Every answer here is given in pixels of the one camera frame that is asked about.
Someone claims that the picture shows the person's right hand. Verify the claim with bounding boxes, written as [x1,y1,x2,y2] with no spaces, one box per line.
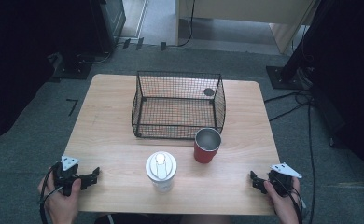
[262,177,302,224]

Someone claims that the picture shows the black curtain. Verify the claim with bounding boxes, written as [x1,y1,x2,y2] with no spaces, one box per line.
[0,0,105,147]
[282,0,364,190]

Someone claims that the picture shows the white cup with lid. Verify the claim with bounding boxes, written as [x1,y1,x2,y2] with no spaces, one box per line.
[145,150,178,193]

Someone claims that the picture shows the black cabinet with glass door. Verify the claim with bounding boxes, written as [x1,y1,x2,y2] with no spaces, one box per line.
[89,0,127,54]

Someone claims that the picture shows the black wire mesh basket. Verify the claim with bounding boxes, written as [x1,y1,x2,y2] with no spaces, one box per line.
[131,70,228,140]

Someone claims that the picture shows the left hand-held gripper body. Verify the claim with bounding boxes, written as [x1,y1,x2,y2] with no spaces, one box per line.
[52,154,90,197]

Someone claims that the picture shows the black floor cables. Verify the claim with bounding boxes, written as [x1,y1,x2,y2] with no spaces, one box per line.
[263,89,316,224]

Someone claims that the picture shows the black power cable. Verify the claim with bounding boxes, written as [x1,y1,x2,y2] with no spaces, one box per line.
[166,0,197,49]

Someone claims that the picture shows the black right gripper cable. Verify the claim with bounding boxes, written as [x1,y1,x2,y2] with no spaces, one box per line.
[274,176,306,224]

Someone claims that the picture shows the red cup with steel inside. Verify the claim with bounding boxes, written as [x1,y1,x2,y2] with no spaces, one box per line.
[193,127,223,165]

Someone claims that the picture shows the person's left hand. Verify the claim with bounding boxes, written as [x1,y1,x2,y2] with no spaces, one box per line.
[37,172,82,224]

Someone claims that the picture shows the black metal stand base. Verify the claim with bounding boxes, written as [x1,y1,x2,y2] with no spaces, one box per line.
[266,64,310,91]
[48,51,93,82]

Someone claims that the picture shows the beige desk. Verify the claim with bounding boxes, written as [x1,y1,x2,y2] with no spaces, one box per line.
[175,0,322,56]

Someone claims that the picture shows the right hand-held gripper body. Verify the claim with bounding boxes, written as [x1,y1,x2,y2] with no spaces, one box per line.
[267,162,303,198]

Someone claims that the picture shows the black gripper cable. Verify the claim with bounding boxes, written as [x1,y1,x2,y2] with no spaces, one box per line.
[38,162,62,224]
[274,176,306,224]

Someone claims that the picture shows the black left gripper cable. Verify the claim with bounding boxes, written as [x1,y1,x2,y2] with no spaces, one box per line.
[38,162,62,224]

